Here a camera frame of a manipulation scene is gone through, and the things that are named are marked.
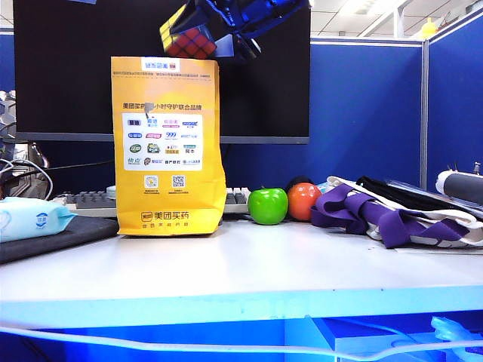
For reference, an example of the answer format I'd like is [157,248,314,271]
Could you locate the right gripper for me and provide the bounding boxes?
[174,0,314,62]

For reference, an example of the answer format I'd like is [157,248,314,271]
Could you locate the Rubik's cube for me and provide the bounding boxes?
[158,3,219,60]

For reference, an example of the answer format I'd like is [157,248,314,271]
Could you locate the yellow printed paper bag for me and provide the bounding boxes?
[110,55,228,238]

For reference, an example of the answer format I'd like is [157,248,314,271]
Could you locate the black computer monitor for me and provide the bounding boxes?
[13,0,311,146]

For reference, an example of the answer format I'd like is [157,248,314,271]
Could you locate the wide blue partition panel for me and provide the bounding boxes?
[220,37,424,192]

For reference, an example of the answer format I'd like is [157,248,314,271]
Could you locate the green apple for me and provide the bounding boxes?
[247,187,289,226]

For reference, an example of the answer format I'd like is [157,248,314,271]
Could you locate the orange ball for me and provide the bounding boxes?
[286,182,323,222]

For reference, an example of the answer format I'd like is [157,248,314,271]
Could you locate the grey computer keyboard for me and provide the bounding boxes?
[51,186,252,219]

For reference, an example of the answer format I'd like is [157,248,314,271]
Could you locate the shiny metallic object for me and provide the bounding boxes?
[0,90,51,200]

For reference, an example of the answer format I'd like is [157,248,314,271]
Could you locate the dark grey pad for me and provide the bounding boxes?
[0,216,121,265]

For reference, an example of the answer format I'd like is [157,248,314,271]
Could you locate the narrow blue partition panel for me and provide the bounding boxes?
[426,14,483,193]

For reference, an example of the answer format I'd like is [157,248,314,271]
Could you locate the light blue wet wipes pack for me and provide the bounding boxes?
[0,196,78,244]

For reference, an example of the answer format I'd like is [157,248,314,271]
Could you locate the clear plastic folder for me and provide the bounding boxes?
[383,179,483,210]

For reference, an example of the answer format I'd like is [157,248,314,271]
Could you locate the grey cylinder with white cap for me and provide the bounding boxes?
[434,161,483,207]

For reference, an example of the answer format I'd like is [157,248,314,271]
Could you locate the light blue plastic piece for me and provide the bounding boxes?
[429,315,483,362]

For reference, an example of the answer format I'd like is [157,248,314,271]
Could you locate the black thin cable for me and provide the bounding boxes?
[0,160,115,185]

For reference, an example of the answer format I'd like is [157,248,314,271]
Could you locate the silver partition post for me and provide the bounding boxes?
[420,38,430,192]

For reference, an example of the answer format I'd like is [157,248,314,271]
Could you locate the white thin cable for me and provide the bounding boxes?
[0,158,54,202]

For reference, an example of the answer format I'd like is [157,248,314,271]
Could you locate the white tote bag purple straps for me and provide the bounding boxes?
[309,175,483,250]

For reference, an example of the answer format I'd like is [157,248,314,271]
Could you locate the thick white cable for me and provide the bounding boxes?
[0,324,483,359]

